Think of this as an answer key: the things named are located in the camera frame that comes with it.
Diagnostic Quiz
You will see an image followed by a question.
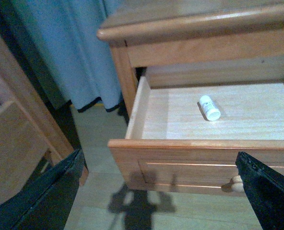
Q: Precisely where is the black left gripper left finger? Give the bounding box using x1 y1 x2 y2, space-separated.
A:
0 149 84 230

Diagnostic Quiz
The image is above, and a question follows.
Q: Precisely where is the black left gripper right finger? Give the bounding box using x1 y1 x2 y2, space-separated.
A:
236 151 284 230

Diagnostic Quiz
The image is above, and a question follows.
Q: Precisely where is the white medicine bottle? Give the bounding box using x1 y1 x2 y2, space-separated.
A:
199 95 221 121

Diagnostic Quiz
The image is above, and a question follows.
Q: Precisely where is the wooden drawer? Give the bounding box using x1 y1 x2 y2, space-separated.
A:
107 57 284 197

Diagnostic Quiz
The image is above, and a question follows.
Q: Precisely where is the left grey curtain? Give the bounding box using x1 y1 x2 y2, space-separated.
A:
0 0 123 113

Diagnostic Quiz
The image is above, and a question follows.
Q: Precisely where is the wooden nightstand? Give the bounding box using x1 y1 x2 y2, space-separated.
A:
97 0 284 113

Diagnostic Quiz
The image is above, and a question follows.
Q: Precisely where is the wooden bed frame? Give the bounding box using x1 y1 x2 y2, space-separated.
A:
0 19 89 213

